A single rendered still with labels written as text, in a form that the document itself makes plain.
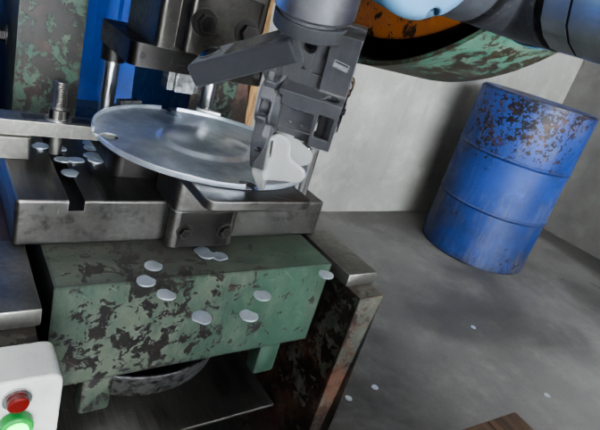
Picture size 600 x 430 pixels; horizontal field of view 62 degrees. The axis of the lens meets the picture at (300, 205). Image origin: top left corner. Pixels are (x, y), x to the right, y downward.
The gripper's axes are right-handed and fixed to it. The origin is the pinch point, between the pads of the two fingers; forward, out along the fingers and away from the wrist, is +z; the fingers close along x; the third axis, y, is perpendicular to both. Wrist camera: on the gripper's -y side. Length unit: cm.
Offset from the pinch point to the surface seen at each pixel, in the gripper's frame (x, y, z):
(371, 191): 189, 32, 135
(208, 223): 2.4, -5.8, 12.3
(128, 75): 107, -74, 60
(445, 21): 35.3, 17.2, -12.1
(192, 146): 4.7, -9.9, 2.4
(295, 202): -0.5, 5.1, 1.5
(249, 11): 17.3, -8.5, -11.7
